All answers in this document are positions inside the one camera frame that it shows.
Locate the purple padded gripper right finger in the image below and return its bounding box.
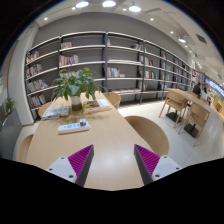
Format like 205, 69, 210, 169
134, 144, 181, 185

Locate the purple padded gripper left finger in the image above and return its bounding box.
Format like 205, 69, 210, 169
47, 145, 94, 187

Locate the white charger with red top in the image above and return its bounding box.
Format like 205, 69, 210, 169
79, 119, 87, 126

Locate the wooden chair near right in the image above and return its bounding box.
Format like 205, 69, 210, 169
126, 116, 169, 156

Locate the wooden chair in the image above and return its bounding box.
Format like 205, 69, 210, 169
16, 135, 33, 163
103, 92, 121, 109
38, 102, 51, 117
126, 116, 169, 156

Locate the long wooden table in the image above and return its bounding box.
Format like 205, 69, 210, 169
25, 91, 154, 192

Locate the white power strip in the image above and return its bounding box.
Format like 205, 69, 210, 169
58, 122, 91, 134

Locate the wooden chair near left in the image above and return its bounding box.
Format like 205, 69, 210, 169
16, 135, 33, 163

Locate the white magazine stack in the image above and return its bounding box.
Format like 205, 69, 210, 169
42, 106, 70, 120

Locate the yellow book stack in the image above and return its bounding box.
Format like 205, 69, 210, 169
83, 99, 111, 114

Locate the white plant pot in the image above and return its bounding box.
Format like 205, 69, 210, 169
71, 96, 82, 111

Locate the light wooden armchair right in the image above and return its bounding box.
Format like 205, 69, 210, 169
181, 103, 210, 141

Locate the light wooden armchair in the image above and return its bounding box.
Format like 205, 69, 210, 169
181, 103, 210, 141
162, 88, 187, 126

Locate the wooden chair far left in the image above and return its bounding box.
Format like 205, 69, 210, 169
38, 102, 51, 117

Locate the light wooden armchair left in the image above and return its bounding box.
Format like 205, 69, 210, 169
162, 88, 187, 126

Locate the wooden chair far right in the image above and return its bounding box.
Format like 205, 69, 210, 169
103, 92, 121, 109

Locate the green potted plant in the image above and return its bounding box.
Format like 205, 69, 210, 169
51, 67, 108, 100

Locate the seated person in black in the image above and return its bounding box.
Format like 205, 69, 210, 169
193, 82, 201, 96

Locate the small plant at left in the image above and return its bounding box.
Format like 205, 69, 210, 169
5, 98, 15, 115

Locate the large grey bookshelf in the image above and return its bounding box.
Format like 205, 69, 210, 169
25, 31, 192, 117

